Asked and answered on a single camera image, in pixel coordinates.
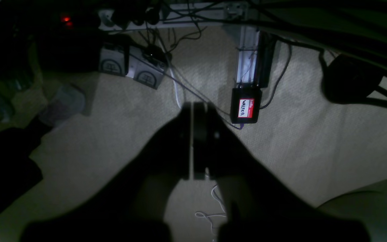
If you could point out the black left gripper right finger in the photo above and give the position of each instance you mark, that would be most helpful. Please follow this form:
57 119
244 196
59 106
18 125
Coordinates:
258 206

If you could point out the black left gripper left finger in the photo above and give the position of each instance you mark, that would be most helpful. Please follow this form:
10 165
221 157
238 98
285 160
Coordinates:
131 206

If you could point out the black box with name sticker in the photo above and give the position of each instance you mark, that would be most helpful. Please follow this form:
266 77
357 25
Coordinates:
245 105

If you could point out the white power strip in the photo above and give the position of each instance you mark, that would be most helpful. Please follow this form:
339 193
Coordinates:
181 16

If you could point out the aluminium frame leg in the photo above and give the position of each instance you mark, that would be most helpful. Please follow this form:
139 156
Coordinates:
255 52

